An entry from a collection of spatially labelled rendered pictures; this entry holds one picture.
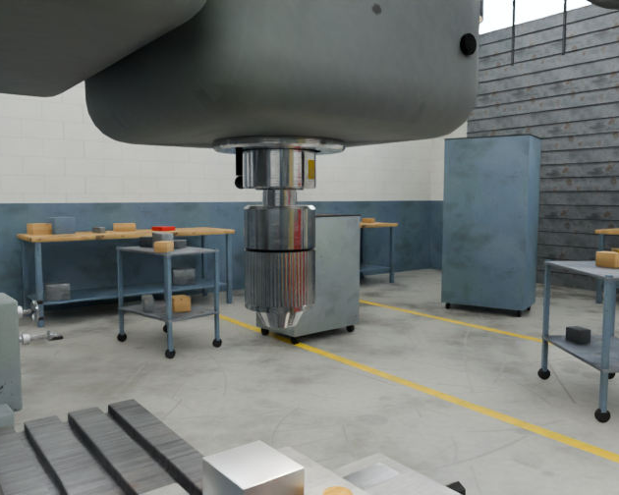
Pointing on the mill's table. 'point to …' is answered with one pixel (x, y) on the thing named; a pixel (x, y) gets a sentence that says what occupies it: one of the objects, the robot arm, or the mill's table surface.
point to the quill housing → (297, 74)
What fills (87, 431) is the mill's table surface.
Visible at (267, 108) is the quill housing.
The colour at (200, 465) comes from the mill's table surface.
